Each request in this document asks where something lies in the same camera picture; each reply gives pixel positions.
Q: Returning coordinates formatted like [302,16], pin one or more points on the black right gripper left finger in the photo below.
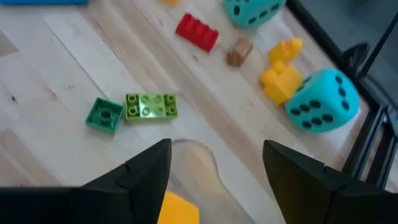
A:
[109,202]

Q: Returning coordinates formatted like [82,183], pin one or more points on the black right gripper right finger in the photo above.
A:
[311,199]

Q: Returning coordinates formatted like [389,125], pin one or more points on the large yellow building block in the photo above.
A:
[178,208]

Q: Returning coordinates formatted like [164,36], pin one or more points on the teal foam die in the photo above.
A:
[323,101]
[253,11]

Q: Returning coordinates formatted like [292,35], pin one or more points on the yellow toy building block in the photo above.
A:
[281,82]
[170,1]

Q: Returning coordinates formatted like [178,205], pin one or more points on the brown wooden cylinder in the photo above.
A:
[239,52]

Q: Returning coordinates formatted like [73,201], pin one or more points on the red studded brick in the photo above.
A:
[197,31]

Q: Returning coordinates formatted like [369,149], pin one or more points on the small dark green brick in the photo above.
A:
[105,115]

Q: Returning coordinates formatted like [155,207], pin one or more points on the light green studded brick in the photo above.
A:
[151,106]

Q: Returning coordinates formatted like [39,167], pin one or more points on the black curved bracket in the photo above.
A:
[356,56]

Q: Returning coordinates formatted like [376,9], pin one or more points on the black metal table frame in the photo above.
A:
[314,34]

